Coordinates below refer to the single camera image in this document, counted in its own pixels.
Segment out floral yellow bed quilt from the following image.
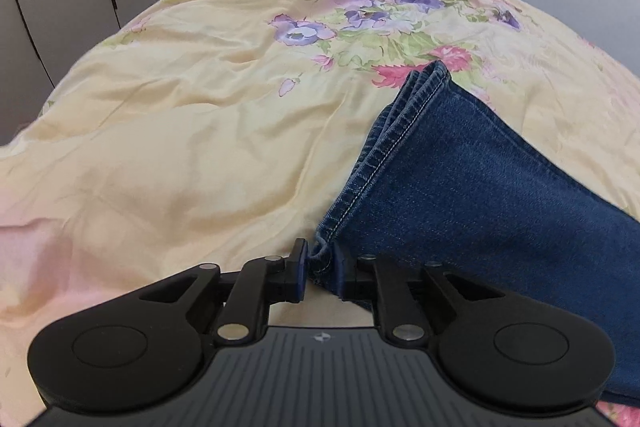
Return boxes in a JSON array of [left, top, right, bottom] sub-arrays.
[[1, 0, 639, 426]]

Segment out blue denim jeans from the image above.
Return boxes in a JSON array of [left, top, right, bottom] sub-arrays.
[[309, 61, 639, 405]]

